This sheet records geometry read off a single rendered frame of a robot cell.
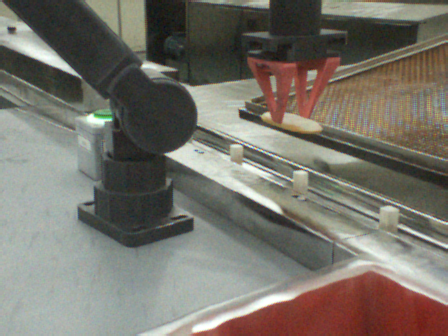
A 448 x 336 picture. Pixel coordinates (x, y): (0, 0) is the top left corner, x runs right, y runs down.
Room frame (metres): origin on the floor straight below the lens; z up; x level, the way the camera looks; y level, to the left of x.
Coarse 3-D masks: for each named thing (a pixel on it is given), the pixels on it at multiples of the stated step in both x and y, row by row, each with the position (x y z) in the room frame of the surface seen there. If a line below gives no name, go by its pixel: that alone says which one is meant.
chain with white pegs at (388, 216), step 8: (232, 152) 0.89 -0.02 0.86; (240, 152) 0.89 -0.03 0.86; (232, 160) 0.89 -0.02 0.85; (240, 160) 0.89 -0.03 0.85; (296, 176) 0.77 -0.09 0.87; (304, 176) 0.77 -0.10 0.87; (296, 184) 0.77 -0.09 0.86; (304, 184) 0.77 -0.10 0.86; (304, 192) 0.77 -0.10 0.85; (384, 208) 0.66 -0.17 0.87; (392, 208) 0.66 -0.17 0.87; (384, 216) 0.65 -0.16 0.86; (392, 216) 0.65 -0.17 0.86; (384, 224) 0.65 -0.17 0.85; (392, 224) 0.65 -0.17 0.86; (392, 232) 0.65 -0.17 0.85
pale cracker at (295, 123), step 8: (264, 120) 0.82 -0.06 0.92; (288, 120) 0.78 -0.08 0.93; (296, 120) 0.78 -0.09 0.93; (304, 120) 0.78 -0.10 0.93; (312, 120) 0.78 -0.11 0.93; (288, 128) 0.77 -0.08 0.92; (296, 128) 0.76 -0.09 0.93; (304, 128) 0.76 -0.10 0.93; (312, 128) 0.76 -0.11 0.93; (320, 128) 0.76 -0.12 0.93
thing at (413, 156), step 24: (408, 48) 1.22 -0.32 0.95; (432, 48) 1.23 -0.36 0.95; (336, 72) 1.14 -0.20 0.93; (360, 72) 1.16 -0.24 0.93; (384, 72) 1.14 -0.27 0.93; (408, 72) 1.11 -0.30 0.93; (432, 72) 1.09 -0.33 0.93; (264, 96) 1.07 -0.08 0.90; (336, 96) 1.05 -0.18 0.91; (384, 96) 1.01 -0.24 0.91; (432, 96) 0.98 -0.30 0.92; (336, 120) 0.94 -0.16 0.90; (360, 120) 0.92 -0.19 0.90; (432, 120) 0.88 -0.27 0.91; (360, 144) 0.83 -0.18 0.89; (384, 144) 0.80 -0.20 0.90; (432, 144) 0.80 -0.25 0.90; (432, 168) 0.74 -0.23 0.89
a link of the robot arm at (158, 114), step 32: (32, 0) 0.69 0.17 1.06; (64, 0) 0.70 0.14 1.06; (64, 32) 0.70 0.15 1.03; (96, 32) 0.71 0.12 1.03; (96, 64) 0.70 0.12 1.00; (128, 64) 0.71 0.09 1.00; (128, 96) 0.69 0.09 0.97; (160, 96) 0.70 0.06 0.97; (128, 128) 0.69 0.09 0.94; (160, 128) 0.70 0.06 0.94; (192, 128) 0.71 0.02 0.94
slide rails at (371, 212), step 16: (208, 144) 0.98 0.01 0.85; (224, 144) 0.98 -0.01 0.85; (256, 160) 0.90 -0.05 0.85; (288, 176) 0.82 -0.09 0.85; (320, 192) 0.76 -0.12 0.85; (336, 192) 0.76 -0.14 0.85; (352, 208) 0.71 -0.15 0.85; (368, 208) 0.71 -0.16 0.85; (400, 224) 0.67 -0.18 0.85; (432, 240) 0.63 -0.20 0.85
